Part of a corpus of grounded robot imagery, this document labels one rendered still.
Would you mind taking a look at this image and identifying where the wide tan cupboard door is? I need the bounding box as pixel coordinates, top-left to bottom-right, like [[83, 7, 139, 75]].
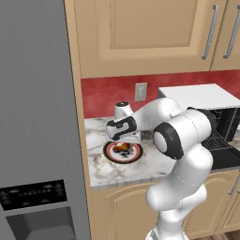
[[72, 0, 229, 80]]

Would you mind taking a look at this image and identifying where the white wall socket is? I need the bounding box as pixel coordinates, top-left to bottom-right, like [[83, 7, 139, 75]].
[[134, 82, 148, 102]]

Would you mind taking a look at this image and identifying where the narrow tan cupboard door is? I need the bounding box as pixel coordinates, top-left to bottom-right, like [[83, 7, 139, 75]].
[[209, 0, 240, 72]]

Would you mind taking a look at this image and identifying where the grey fridge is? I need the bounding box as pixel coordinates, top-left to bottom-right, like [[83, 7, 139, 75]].
[[0, 0, 92, 240]]

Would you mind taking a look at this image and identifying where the wire toaster oven rack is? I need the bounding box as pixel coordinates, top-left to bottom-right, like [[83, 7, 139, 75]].
[[202, 135, 233, 152]]

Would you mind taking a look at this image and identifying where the red rimmed round plate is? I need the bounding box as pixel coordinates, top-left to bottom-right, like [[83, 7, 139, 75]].
[[102, 140, 145, 165]]

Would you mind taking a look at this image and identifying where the brown chicken drumstick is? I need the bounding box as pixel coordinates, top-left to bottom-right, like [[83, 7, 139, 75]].
[[112, 142, 132, 153]]

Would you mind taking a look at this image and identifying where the tan arched base cupboard door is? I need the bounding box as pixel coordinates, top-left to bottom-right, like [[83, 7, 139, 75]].
[[218, 187, 240, 234], [105, 170, 233, 240]]

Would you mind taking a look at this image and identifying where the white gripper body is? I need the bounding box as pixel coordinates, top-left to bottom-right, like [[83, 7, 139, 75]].
[[113, 131, 143, 145]]

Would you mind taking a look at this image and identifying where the black toaster oven door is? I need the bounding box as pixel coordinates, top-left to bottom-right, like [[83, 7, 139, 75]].
[[201, 145, 240, 173]]

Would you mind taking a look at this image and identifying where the grey cupboard handle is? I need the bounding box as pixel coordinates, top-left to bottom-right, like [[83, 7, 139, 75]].
[[228, 178, 240, 197], [201, 3, 219, 61], [222, 3, 240, 60]]

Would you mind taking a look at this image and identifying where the white toaster oven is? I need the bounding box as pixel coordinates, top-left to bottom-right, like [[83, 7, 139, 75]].
[[157, 82, 240, 152]]

